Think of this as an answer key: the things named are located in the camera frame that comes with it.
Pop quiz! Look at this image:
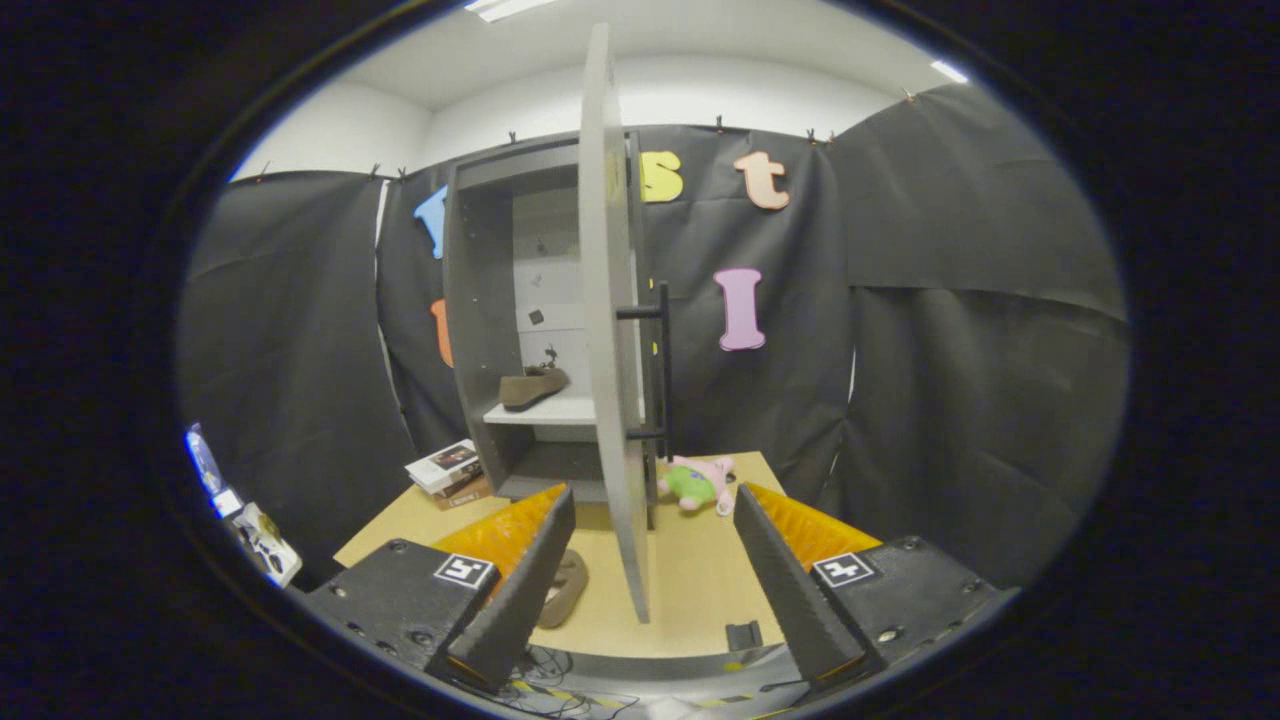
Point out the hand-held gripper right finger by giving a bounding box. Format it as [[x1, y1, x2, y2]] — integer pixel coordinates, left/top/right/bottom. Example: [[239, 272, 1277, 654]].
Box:
[[733, 482, 1021, 693]]

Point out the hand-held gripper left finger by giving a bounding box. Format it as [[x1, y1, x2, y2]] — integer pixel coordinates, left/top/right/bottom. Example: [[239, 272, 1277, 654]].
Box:
[[300, 484, 578, 693]]

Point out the brown suede shoe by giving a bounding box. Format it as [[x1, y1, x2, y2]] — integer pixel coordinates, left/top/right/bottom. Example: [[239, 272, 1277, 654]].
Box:
[[499, 365, 571, 412], [537, 549, 589, 630]]

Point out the black door handle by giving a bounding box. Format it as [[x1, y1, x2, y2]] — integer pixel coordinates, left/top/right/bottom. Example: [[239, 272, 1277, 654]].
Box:
[[615, 282, 673, 463]]

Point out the grey shoe cabinet door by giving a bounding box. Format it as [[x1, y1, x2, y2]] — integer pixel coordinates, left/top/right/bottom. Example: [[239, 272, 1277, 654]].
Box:
[[578, 22, 651, 623]]

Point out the grey shoe cabinet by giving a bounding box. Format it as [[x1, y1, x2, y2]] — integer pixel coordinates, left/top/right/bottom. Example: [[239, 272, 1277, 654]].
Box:
[[443, 130, 651, 506]]

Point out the brown book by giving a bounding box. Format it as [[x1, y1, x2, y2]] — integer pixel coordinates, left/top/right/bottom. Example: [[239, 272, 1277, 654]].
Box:
[[432, 475, 494, 511]]

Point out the green pink plush toy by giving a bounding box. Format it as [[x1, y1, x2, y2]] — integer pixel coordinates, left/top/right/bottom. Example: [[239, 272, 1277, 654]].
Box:
[[657, 455, 738, 517]]

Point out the white book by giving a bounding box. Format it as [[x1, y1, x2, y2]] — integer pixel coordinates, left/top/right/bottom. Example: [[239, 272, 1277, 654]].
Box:
[[405, 440, 483, 496]]

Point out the white printed packet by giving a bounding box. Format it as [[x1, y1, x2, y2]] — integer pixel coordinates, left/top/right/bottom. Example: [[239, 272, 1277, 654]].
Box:
[[232, 500, 303, 589]]

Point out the black backdrop cloth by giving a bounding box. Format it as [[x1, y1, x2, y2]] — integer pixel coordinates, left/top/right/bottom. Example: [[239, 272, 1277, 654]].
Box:
[[178, 82, 1131, 591]]

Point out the blue white package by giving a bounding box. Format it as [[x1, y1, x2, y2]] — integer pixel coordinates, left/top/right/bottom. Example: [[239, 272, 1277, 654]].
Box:
[[185, 423, 246, 519]]

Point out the long ceiling light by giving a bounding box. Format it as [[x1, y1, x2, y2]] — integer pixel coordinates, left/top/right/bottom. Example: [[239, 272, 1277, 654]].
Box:
[[465, 0, 556, 23]]

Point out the black cable bundle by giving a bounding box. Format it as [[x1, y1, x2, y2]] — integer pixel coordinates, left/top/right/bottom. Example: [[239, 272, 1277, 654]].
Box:
[[500, 645, 641, 719]]

